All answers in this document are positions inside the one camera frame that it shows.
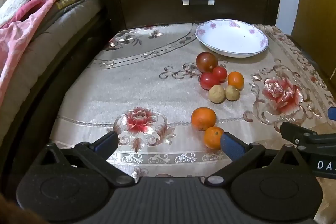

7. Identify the pink floral blanket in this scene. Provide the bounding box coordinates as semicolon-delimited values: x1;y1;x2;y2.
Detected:
0;0;82;106

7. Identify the clear drawer handle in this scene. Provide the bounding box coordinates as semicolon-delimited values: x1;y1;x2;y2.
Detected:
182;0;214;6

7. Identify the brown round fruit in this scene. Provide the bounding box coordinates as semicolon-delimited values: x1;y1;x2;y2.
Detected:
225;85;240;101
209;84;226;104

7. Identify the white floral plate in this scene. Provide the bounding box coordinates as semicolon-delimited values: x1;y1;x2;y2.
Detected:
195;19;269;58

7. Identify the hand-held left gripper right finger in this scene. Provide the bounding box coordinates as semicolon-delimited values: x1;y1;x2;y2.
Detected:
204;132;313;186

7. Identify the small red tomato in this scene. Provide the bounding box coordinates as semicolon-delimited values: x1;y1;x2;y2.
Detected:
212;66;228;82
200;72;220;90

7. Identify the dark bed frame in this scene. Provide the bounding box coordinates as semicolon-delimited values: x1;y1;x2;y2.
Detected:
0;14;116;188

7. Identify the large dark red tomato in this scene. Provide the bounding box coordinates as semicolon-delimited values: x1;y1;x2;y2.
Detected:
196;52;218;73

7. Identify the floral beige tablecloth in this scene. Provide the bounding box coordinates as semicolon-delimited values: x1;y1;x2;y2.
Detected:
49;22;336;188

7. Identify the yellow wooden cabinet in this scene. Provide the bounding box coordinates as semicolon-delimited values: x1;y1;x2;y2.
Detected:
291;0;336;80

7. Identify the white fleece blanket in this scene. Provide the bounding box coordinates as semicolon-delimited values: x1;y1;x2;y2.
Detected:
0;0;40;28

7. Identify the small orange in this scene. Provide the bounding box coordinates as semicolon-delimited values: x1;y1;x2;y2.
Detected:
227;71;244;90

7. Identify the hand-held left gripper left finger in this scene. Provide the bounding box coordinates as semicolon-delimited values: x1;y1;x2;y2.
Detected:
39;131;134;186

